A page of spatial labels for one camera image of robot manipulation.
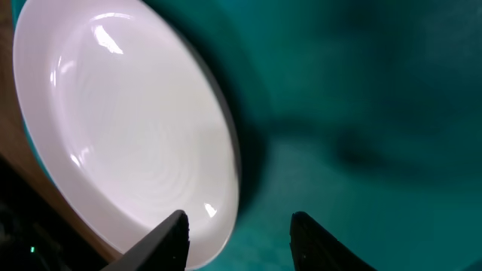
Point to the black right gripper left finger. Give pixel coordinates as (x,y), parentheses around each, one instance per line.
(164,248)

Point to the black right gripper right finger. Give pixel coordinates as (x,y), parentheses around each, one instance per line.
(313,248)

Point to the pink plate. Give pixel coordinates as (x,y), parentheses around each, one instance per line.
(128,121)

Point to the teal tray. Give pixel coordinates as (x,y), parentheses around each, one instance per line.
(364,114)

